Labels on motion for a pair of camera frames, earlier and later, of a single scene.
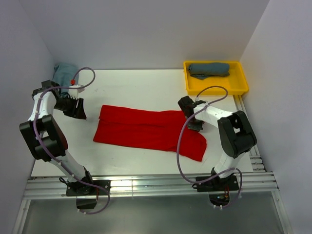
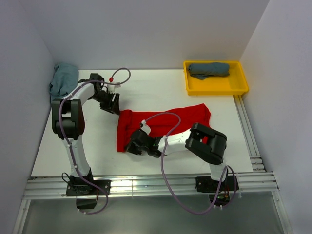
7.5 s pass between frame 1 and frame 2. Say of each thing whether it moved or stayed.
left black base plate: stayed
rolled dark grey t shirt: stayed
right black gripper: moved
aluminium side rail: stayed
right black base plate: stayed
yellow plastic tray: stayed
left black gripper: moved
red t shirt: moved
